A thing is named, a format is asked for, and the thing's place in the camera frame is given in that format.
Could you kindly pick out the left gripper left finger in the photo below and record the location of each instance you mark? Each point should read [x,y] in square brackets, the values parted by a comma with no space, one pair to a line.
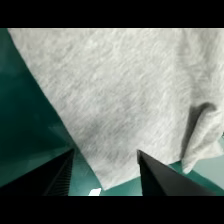
[50,178]

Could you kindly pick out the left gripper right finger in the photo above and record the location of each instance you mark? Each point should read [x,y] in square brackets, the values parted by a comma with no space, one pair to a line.
[165,181]

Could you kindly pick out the light grey T-shirt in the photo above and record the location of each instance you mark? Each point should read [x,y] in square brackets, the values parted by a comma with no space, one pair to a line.
[126,96]

